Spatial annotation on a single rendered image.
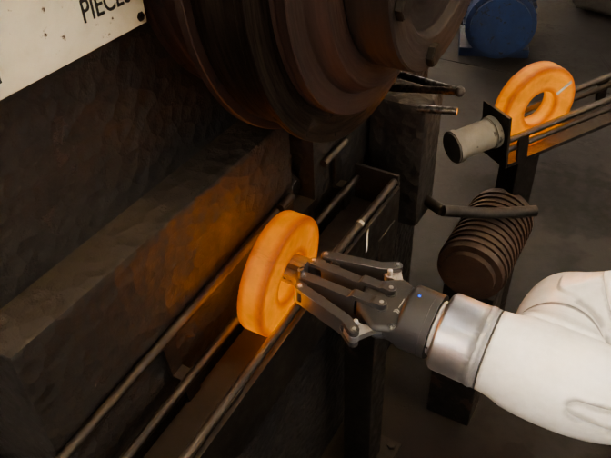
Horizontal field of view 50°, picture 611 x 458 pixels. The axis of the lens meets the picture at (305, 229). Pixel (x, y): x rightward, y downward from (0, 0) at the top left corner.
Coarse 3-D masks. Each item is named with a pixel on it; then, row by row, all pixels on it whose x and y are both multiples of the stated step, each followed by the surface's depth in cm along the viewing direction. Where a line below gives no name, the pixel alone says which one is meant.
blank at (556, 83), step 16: (544, 64) 114; (512, 80) 114; (528, 80) 112; (544, 80) 114; (560, 80) 115; (512, 96) 113; (528, 96) 114; (544, 96) 120; (560, 96) 118; (512, 112) 115; (544, 112) 120; (560, 112) 120; (512, 128) 118; (528, 128) 119; (528, 144) 122
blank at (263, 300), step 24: (288, 216) 78; (264, 240) 75; (288, 240) 75; (312, 240) 83; (264, 264) 73; (240, 288) 74; (264, 288) 73; (288, 288) 83; (240, 312) 76; (264, 312) 75
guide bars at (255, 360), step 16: (384, 192) 98; (368, 208) 95; (352, 240) 91; (288, 320) 81; (272, 336) 79; (256, 368) 76; (240, 384) 74; (224, 400) 73; (224, 416) 74; (208, 432) 71; (192, 448) 69
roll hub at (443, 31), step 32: (352, 0) 59; (384, 0) 57; (416, 0) 65; (448, 0) 73; (352, 32) 62; (384, 32) 60; (416, 32) 65; (448, 32) 73; (384, 64) 67; (416, 64) 67
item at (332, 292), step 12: (300, 276) 76; (312, 276) 77; (312, 288) 77; (324, 288) 75; (336, 288) 75; (336, 300) 76; (348, 300) 74; (360, 300) 73; (372, 300) 73; (384, 300) 73; (348, 312) 76
